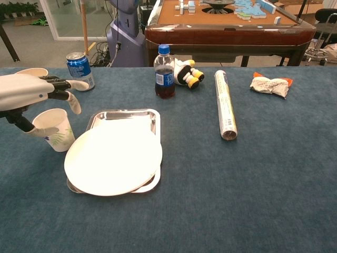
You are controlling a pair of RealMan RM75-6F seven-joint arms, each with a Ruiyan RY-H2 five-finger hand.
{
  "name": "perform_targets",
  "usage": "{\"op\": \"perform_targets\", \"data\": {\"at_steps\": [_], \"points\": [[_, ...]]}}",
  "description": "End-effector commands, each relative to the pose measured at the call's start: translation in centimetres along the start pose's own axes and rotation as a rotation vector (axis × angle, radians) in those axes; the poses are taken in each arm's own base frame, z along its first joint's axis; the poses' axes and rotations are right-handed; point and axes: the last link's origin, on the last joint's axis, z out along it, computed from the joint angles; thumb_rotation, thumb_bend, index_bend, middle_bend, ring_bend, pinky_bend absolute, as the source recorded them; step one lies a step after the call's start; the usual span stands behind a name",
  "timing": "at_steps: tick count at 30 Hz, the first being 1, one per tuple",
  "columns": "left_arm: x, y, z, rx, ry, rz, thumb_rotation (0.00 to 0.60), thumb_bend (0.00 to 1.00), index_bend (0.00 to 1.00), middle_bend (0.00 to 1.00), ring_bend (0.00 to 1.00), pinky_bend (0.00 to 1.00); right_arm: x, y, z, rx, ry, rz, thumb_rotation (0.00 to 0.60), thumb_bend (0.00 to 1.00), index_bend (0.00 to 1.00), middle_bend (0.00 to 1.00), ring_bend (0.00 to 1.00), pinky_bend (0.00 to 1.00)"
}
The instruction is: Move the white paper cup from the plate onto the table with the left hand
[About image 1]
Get wooden pole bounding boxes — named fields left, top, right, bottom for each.
left=80, top=0, right=90, bottom=56

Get blue soda can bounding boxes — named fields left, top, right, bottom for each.
left=65, top=52, right=96, bottom=92

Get green potted plants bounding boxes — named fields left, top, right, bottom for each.
left=0, top=1, right=39, bottom=19

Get cola bottle blue cap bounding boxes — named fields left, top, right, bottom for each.
left=153, top=44, right=176, bottom=100

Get crumpled white orange snack bag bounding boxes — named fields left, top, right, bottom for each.
left=250, top=72, right=293, bottom=100

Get beige bowl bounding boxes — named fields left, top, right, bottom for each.
left=15, top=67, right=49, bottom=77

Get white round plate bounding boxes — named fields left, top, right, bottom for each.
left=64, top=116, right=163, bottom=197

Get black white plush toy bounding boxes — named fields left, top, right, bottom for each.
left=174, top=58, right=205, bottom=90

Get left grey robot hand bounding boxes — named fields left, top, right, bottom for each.
left=0, top=73, right=90, bottom=138

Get silver metal tray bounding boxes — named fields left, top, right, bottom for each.
left=66, top=109, right=162, bottom=194

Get mahjong tile pile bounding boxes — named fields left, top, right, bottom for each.
left=233, top=0, right=277, bottom=21

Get brown mahjong table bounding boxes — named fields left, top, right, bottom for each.
left=144, top=0, right=317, bottom=67

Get cling film roll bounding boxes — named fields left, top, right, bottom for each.
left=214, top=70, right=238, bottom=141

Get purple grey robot base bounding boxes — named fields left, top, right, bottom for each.
left=106, top=0, right=146, bottom=67

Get black office chair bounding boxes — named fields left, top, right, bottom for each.
left=304, top=8, right=337, bottom=66

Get black table leg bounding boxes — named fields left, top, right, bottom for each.
left=0, top=23, right=21, bottom=63

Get black floor cables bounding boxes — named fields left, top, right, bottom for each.
left=89, top=41, right=113, bottom=67

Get white paper cup green print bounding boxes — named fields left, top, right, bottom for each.
left=32, top=108, right=76, bottom=153

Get blue felt table cloth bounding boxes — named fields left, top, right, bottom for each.
left=0, top=66, right=337, bottom=253

